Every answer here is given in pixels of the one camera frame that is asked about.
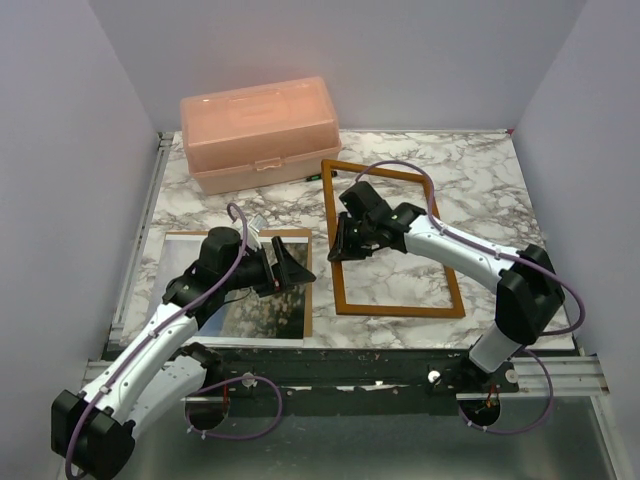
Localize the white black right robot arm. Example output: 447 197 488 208
328 203 565 392

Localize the pink plastic storage box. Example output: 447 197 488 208
180 77 342 195

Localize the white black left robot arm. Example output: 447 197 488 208
51 227 315 479

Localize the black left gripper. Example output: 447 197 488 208
222 236 315 298

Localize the brown wooden picture frame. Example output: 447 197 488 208
321 159 465 319

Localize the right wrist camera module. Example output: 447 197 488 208
339 181 390 219

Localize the brown frame backing board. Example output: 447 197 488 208
162 227 315 342

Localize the black robot mounting base rail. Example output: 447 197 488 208
102 344 556 419

